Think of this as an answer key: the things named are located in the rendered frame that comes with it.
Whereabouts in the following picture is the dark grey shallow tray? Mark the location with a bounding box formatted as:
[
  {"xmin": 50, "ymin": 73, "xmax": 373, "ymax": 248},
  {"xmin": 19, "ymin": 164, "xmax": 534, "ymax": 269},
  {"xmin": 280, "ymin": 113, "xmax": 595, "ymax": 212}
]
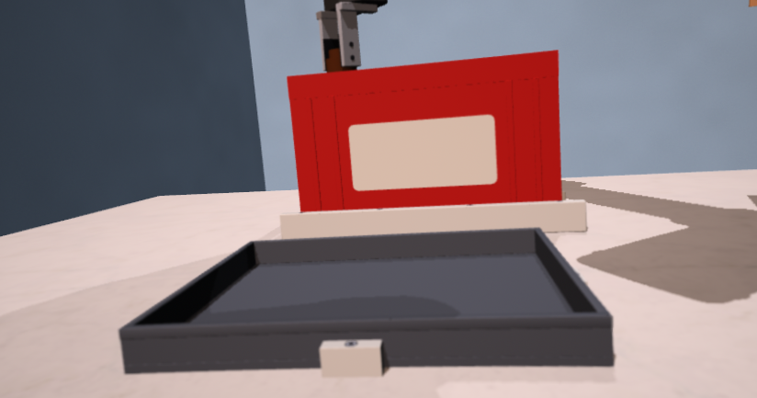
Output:
[{"xmin": 119, "ymin": 227, "xmax": 615, "ymax": 374}]

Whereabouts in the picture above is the brown bottle with red label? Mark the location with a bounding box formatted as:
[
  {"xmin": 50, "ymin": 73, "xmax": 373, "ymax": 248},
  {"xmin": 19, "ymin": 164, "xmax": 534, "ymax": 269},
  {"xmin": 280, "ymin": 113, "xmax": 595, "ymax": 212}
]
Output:
[{"xmin": 326, "ymin": 49, "xmax": 357, "ymax": 73}]

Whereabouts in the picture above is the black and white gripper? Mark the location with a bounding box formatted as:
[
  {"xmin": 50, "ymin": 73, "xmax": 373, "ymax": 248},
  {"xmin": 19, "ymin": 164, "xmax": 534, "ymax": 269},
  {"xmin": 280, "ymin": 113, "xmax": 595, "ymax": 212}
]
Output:
[{"xmin": 316, "ymin": 0, "xmax": 388, "ymax": 72}]

